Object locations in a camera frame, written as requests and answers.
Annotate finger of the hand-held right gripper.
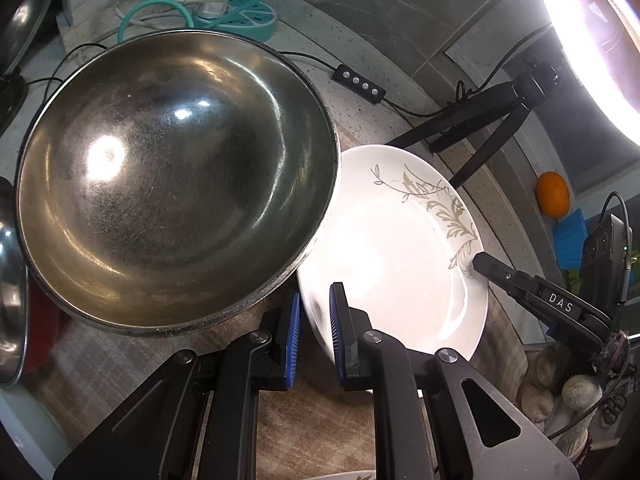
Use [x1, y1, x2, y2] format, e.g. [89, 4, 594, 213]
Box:
[472, 252, 586, 323]

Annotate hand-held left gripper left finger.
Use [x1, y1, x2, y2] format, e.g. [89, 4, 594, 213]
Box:
[52, 290, 302, 480]

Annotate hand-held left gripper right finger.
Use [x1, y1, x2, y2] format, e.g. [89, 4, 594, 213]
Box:
[328, 282, 580, 480]

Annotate white plate grey leaf print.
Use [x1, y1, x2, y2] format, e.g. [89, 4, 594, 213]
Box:
[297, 144, 489, 368]

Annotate person's right hand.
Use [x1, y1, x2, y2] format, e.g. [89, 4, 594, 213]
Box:
[517, 345, 606, 461]

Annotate orange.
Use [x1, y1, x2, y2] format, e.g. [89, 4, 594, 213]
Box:
[535, 171, 571, 219]

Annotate plaid cloth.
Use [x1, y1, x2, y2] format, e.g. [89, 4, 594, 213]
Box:
[22, 280, 551, 480]

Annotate black tripod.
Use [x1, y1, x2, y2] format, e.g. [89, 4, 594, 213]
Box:
[385, 62, 563, 188]

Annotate large steel bowl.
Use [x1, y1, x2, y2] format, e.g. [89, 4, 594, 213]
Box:
[14, 30, 342, 337]

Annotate black inline remote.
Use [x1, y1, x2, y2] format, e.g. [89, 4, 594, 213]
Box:
[333, 64, 387, 103]

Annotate small steel bowl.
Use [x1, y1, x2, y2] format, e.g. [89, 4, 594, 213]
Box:
[0, 177, 30, 388]

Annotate teal power strip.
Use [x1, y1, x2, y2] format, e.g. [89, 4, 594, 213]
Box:
[192, 0, 277, 43]

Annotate dark round stand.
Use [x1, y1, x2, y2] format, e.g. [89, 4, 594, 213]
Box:
[0, 72, 28, 133]

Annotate glass pot lid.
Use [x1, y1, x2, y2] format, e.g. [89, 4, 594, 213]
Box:
[0, 0, 63, 78]

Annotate ring light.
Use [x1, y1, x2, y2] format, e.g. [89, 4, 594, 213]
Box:
[531, 0, 640, 148]

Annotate teal cable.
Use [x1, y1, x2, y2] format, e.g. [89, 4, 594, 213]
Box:
[117, 0, 326, 43]

